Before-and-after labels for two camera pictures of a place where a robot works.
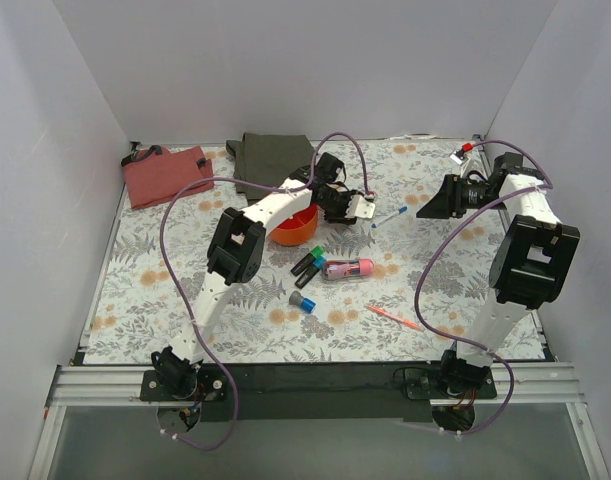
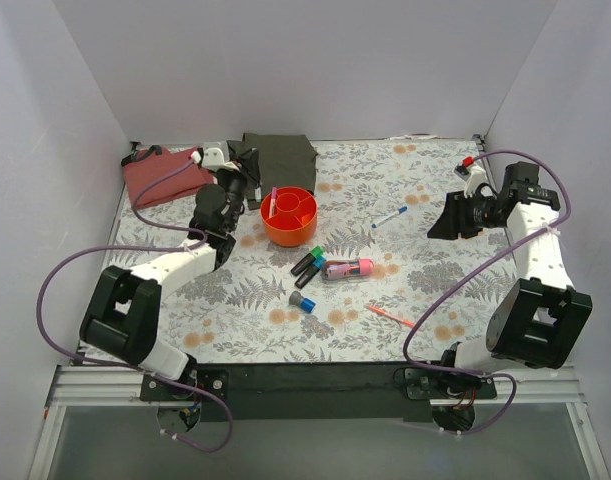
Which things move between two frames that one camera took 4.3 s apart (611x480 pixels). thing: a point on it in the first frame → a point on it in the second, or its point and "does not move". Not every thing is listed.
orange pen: x=386 y=314 does not move
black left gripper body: x=340 y=212 → x=246 y=170
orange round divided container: x=298 y=229 does not move
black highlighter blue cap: x=311 y=272 does not move
